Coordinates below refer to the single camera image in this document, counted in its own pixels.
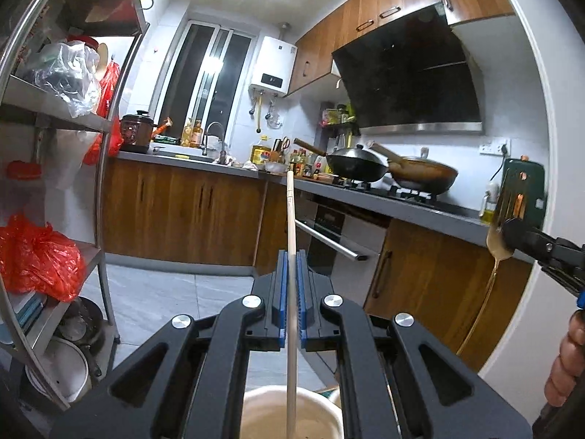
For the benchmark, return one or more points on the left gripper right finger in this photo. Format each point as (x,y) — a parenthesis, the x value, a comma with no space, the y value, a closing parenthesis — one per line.
(316,333)

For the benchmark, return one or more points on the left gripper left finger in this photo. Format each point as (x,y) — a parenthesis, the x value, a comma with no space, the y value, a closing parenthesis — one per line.
(269,333)

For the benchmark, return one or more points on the wooden chopstick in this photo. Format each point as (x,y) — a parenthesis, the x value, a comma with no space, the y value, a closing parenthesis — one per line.
(292,311)

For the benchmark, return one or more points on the kitchen faucet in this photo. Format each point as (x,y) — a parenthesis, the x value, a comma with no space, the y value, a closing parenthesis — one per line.
(219,139)

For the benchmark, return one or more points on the person's right hand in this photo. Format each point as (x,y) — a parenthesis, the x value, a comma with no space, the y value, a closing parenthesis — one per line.
(569,363)

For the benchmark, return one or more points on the built-in oven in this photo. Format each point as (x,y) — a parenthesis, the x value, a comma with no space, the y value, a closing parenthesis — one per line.
(341,241)

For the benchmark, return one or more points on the brown frying pan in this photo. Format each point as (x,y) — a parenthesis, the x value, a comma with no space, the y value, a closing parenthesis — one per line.
(418,174)

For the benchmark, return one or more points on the black wok with lid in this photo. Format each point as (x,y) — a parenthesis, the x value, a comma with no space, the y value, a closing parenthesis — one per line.
(350,163)

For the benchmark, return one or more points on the yellow oil bottle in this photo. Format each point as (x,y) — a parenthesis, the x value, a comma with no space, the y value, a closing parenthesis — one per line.
(261,151)

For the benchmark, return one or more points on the black range hood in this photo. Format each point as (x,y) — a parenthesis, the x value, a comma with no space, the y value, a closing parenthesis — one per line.
(410,75)

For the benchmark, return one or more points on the red rice cooker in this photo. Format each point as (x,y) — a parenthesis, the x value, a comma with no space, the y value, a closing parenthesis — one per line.
(136,131)

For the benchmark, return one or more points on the window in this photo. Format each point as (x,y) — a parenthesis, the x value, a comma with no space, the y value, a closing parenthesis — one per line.
(203,80)

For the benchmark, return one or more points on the white water heater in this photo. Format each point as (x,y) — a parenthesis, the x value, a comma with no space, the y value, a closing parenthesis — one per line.
(274,66)

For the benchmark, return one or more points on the wooden upper cabinets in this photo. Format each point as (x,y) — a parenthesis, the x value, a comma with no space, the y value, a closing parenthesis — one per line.
(356,18)

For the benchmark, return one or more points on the hanging red plastic bag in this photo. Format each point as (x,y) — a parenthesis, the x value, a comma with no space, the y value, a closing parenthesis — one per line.
(108,84)

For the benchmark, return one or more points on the clear plastic bag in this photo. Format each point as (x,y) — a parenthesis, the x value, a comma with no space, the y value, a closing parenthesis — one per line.
(68,71)

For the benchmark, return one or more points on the metal storage shelf rack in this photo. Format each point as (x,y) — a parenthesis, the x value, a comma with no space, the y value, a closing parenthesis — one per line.
(63,348)

